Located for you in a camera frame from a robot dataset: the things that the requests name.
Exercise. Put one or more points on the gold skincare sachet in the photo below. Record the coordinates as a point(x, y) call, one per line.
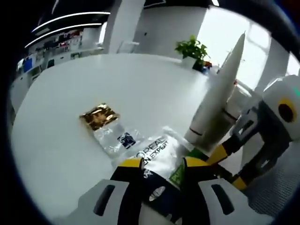
point(98, 117)

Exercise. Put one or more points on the white skincare tube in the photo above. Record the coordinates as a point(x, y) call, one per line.
point(215, 105)

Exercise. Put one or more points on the silver blue skincare sachet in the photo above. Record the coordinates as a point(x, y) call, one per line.
point(161, 159)

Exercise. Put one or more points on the white square column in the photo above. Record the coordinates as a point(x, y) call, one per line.
point(122, 25)

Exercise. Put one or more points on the white chair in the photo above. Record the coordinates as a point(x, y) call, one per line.
point(129, 47)

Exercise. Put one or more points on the green potted plant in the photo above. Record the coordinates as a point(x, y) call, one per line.
point(192, 48)

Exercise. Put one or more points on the small black box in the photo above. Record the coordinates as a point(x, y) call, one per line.
point(198, 65)

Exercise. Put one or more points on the blue storage bin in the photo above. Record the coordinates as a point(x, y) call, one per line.
point(27, 64)

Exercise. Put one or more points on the grey mesh office chair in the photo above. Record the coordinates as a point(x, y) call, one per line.
point(269, 194)

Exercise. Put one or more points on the white cabinet counter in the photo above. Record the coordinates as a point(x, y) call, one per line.
point(58, 58)

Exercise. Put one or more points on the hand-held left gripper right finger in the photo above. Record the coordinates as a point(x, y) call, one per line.
point(199, 201)

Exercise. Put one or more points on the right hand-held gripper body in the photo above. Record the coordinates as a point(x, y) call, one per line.
point(274, 98)

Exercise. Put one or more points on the green black skincare sachet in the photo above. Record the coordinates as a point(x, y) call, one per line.
point(177, 174)

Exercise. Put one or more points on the white skincare bottle red collar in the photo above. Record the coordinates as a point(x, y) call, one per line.
point(232, 106)

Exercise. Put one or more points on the clear skincare sachet dark print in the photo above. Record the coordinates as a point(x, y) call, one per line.
point(110, 140)

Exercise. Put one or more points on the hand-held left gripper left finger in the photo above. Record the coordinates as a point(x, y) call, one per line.
point(129, 194)

